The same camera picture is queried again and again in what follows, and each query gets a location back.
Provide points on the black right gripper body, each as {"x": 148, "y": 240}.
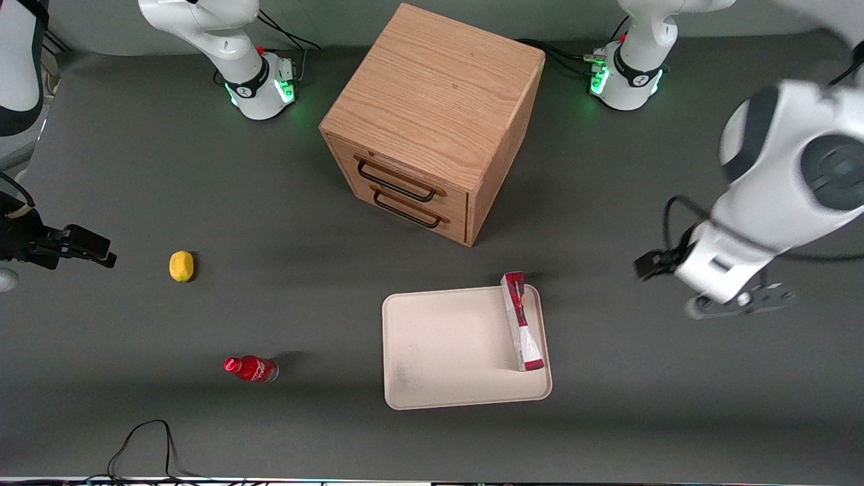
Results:
{"x": 27, "y": 241}

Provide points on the red cookie box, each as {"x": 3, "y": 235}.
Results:
{"x": 523, "y": 324}

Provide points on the yellow lemon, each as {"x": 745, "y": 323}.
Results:
{"x": 181, "y": 265}

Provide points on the red cola bottle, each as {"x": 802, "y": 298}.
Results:
{"x": 251, "y": 369}

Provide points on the wooden drawer front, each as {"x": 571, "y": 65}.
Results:
{"x": 405, "y": 181}
{"x": 418, "y": 216}

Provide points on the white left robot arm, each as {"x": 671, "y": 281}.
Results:
{"x": 783, "y": 169}

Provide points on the beige plastic tray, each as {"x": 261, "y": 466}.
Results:
{"x": 452, "y": 351}

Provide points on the wooden drawer cabinet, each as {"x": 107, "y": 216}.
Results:
{"x": 432, "y": 101}

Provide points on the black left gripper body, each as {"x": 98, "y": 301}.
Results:
{"x": 653, "y": 263}

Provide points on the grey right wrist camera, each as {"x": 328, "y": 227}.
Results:
{"x": 5, "y": 279}

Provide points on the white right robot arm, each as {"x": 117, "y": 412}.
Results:
{"x": 223, "y": 40}

